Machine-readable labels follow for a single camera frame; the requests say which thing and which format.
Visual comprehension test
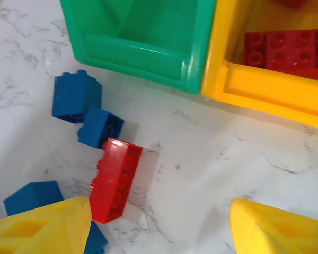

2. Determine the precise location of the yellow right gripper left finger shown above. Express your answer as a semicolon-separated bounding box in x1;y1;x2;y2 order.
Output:
0;196;93;254

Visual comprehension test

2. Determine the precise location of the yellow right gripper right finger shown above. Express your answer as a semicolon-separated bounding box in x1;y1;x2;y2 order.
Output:
229;198;318;254

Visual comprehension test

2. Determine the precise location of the long red lego brick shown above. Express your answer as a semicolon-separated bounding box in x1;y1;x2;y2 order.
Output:
89;137;144;225

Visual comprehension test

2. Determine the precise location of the blue lego brick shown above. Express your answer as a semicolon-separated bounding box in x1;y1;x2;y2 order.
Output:
83;221;109;254
77;107;125;149
51;69;103;124
3;181;65;216

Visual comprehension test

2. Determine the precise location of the yellow plastic bin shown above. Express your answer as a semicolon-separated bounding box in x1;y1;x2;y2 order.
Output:
201;0;318;125

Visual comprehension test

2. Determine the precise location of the green plastic bin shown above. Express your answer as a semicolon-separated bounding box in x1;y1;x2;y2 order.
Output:
59;0;218;95

